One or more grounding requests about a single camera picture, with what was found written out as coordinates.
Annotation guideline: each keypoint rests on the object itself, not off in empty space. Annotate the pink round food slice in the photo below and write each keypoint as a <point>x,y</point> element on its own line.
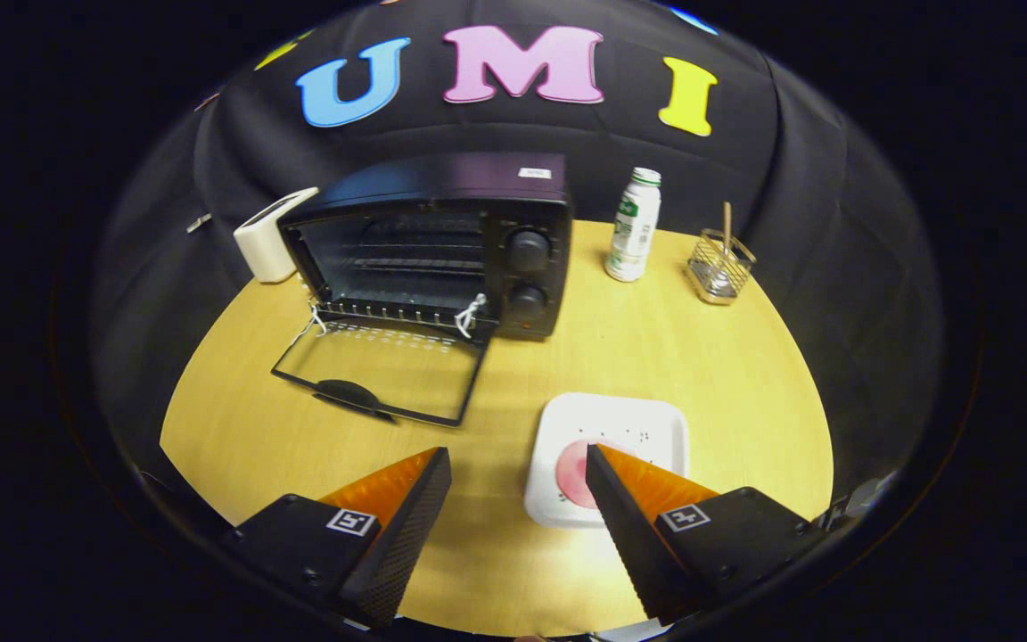
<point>571,477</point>

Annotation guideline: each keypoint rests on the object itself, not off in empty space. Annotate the white bottle with green label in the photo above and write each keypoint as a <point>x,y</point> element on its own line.
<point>634,232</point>

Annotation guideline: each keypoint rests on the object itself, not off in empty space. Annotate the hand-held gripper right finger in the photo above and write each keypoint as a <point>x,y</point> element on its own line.
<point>629,535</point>

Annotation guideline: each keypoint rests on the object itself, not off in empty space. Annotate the metal oven rack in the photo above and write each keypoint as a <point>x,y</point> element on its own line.
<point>415,265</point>

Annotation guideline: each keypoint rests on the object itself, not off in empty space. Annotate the wooden stick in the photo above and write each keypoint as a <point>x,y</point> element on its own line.
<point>727,223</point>

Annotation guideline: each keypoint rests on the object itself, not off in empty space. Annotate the white square plate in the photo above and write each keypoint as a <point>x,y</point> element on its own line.
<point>620,419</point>

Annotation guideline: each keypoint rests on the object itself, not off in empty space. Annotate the black toaster oven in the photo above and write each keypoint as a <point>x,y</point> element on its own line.
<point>442,183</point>

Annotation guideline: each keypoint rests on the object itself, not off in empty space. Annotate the white pop-up toaster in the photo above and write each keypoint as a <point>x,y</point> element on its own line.
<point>264,250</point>

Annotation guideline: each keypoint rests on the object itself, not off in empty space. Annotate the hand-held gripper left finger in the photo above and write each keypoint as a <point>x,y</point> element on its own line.
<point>402,535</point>

